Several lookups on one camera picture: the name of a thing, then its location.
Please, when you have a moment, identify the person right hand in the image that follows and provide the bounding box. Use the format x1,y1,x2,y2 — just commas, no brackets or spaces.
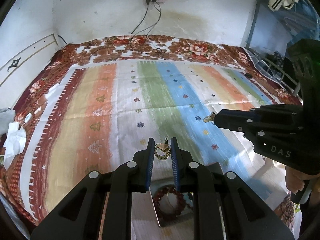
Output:
285,166,312,194

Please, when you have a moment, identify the black power cable right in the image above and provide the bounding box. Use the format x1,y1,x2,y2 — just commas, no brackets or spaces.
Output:
146,2,162,37

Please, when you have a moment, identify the white crumpled tissue paper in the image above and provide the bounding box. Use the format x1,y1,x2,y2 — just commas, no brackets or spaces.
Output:
3,122,27,170

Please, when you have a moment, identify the small white round lid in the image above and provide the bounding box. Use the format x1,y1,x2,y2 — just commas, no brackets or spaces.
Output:
24,113,32,122

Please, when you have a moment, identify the silver metal tin box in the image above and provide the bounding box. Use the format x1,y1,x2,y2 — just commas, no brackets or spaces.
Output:
150,178,194,228

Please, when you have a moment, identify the red bead bracelet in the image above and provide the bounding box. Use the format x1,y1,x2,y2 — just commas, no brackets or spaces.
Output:
152,184,194,217

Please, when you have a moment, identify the white bed headboard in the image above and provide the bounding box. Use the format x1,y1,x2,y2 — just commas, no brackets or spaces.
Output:
0,34,59,108

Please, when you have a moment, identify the black power cable left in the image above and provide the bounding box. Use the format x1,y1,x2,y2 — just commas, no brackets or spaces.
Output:
131,2,151,36

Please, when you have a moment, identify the small gold earring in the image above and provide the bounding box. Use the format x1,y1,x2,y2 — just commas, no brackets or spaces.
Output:
203,112,216,123
154,135,171,161

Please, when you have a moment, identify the blue metal bunk frame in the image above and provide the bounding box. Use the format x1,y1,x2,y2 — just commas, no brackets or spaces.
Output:
246,0,319,89

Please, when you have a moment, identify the black power cable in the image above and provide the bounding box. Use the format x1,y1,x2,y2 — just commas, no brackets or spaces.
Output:
131,2,151,36
146,2,162,37

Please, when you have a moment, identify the small black object on mat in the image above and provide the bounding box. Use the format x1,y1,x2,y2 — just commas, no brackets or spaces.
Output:
245,73,252,79

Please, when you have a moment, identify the light blue bead bracelet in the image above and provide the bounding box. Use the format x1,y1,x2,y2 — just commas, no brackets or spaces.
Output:
182,192,194,205

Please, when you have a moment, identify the grey crumpled garment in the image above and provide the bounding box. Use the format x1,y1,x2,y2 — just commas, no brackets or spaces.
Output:
0,108,16,135

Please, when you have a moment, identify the striped colourful mat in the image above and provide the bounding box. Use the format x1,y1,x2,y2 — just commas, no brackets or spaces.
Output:
19,60,288,223

